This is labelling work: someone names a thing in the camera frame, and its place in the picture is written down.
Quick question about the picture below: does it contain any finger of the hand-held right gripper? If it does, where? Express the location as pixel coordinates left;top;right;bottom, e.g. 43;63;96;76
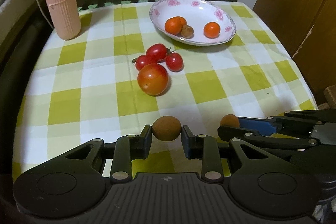
217;126;318;149
238;110;336;136

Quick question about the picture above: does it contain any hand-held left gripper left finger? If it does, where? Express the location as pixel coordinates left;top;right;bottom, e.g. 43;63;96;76
59;124;153;185

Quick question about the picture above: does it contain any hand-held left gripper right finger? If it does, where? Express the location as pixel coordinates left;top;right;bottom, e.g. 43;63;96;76
182;124;276;185

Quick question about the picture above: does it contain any brown longan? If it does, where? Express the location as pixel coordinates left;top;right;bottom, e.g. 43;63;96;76
181;25;195;39
152;116;182;141
220;114;240;128

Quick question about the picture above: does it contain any large red tomato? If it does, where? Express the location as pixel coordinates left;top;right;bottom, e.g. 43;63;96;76
137;63;169;97

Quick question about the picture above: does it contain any round cherry tomato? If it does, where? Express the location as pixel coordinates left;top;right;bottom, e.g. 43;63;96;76
132;55;155;72
165;48;184;72

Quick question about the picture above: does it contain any oblong cherry tomato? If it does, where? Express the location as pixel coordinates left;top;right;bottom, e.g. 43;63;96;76
146;43;168;62

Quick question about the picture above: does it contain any white floral plate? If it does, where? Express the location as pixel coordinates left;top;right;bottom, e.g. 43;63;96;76
149;0;237;46

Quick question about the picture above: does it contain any brown wooden wardrobe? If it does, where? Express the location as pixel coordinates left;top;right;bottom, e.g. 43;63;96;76
252;0;336;106

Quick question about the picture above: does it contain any green foam mat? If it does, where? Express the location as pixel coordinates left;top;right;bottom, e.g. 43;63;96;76
77;0;150;13

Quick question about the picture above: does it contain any bed mattress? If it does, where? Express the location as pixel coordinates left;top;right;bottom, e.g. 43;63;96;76
0;0;53;56

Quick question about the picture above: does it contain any dark wooden bed frame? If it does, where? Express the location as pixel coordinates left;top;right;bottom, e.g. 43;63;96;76
0;17;53;98

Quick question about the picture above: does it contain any white cable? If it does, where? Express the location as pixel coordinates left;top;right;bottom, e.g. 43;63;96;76
0;0;54;29

